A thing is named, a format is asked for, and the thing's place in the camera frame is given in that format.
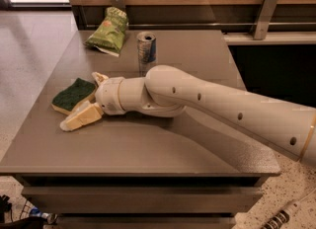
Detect metal bracket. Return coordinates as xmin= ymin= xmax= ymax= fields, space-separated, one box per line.
xmin=253 ymin=0 xmax=278 ymax=40
xmin=111 ymin=0 xmax=125 ymax=11

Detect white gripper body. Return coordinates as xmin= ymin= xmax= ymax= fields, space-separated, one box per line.
xmin=95 ymin=77 xmax=125 ymax=115

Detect white power strip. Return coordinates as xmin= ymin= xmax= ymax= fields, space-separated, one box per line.
xmin=261 ymin=200 xmax=301 ymax=229

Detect right metal bracket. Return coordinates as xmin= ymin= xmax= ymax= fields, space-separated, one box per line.
xmin=253 ymin=0 xmax=278 ymax=40

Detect green chip bag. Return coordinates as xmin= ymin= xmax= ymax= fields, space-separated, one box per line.
xmin=85 ymin=7 xmax=128 ymax=57

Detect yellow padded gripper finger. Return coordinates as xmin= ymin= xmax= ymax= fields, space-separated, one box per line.
xmin=60 ymin=101 xmax=104 ymax=131
xmin=92 ymin=72 xmax=109 ymax=86

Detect metal rail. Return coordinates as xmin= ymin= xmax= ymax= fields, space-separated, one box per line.
xmin=128 ymin=22 xmax=316 ymax=31

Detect black object with bottle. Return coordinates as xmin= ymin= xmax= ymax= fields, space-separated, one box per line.
xmin=0 ymin=194 xmax=58 ymax=229

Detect grey drawer cabinet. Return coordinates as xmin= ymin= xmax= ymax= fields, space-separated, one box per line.
xmin=1 ymin=31 xmax=279 ymax=229

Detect green and yellow sponge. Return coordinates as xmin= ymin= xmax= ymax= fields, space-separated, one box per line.
xmin=51 ymin=78 xmax=96 ymax=115

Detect left metal bracket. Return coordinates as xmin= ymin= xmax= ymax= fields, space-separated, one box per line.
xmin=111 ymin=0 xmax=125 ymax=11

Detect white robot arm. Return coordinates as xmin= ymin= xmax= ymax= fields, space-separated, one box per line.
xmin=60 ymin=65 xmax=316 ymax=167

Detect silver energy drink can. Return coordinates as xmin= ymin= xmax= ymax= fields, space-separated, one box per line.
xmin=137 ymin=32 xmax=157 ymax=76

